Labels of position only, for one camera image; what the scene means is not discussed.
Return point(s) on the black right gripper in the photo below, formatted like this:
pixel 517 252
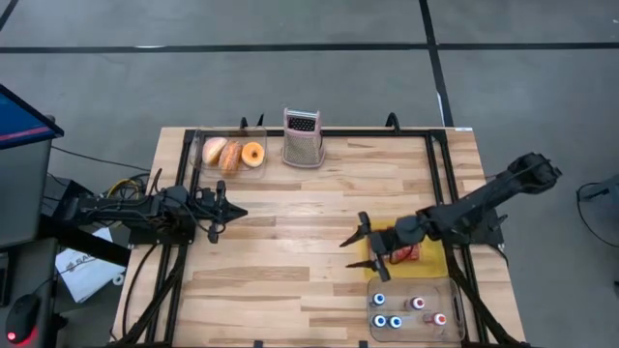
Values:
pixel 384 241

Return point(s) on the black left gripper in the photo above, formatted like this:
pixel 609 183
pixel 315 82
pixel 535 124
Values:
pixel 213 210

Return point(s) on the red snack packet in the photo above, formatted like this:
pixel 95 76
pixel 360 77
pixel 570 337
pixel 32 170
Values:
pixel 407 253

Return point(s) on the blue food colouring bottle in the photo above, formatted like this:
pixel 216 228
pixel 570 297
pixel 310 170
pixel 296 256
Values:
pixel 395 322
pixel 378 299

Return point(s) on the golden bread loaf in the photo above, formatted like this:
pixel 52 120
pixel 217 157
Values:
pixel 230 157

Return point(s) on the pink sugared bun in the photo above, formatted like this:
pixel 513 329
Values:
pixel 213 150

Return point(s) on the red food colouring bottle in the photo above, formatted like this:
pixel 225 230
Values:
pixel 417 303

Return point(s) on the orange food colouring bottle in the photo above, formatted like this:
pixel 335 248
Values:
pixel 437 319

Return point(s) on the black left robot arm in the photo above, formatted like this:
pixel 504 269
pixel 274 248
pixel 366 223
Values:
pixel 145 210

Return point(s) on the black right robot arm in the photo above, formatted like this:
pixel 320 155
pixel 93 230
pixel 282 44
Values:
pixel 474 208

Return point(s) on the clear plastic container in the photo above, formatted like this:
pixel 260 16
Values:
pixel 411 333
pixel 198 169

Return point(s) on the yellow plastic tray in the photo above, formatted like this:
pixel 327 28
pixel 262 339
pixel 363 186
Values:
pixel 430 263

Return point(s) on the steel box grater pink trim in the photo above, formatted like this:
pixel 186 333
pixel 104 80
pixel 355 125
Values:
pixel 302 145

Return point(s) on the white tape roll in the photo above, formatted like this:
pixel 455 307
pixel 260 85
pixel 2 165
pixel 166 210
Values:
pixel 118 280

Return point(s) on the white paper sheet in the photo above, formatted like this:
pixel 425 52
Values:
pixel 87 270

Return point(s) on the black box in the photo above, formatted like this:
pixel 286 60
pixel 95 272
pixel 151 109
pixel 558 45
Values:
pixel 60 188

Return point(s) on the computer monitor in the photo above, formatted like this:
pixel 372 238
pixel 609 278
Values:
pixel 24 159

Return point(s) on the black computer mouse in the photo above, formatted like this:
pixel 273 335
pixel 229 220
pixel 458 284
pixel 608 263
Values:
pixel 21 319

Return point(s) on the black aluminium rig frame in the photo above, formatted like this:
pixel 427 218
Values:
pixel 338 132

